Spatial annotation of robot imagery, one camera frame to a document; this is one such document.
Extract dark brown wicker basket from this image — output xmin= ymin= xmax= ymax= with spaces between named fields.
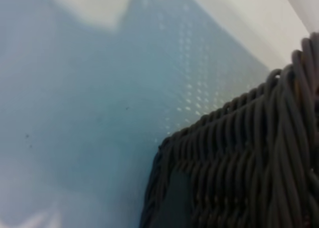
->
xmin=138 ymin=31 xmax=319 ymax=228

